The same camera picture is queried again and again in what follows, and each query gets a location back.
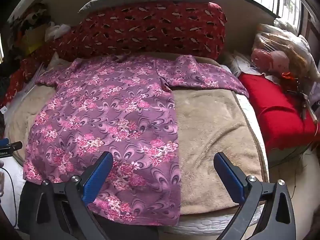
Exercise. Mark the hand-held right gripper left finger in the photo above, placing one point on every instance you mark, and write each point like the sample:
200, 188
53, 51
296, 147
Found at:
98, 177

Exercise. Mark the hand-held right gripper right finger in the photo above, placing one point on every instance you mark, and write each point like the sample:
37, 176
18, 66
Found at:
230, 177

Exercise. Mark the purple floral shirt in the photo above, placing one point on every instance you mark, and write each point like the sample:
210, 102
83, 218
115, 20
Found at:
105, 110

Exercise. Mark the pile of mixed clothes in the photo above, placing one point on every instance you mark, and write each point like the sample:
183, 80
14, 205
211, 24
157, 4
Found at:
30, 25

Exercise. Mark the beige fleece blanket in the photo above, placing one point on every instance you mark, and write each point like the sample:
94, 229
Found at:
212, 135

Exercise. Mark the white quilted mattress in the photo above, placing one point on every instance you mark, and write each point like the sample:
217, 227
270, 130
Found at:
212, 221

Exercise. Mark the dark cloth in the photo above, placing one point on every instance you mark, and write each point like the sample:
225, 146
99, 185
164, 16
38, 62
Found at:
125, 230

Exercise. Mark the red cloth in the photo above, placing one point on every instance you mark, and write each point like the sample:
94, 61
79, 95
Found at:
277, 110

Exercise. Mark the white plastic bag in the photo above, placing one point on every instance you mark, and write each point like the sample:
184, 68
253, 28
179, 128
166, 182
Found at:
56, 31

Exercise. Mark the red patterned bolster pillow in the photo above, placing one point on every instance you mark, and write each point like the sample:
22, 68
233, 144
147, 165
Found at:
155, 27

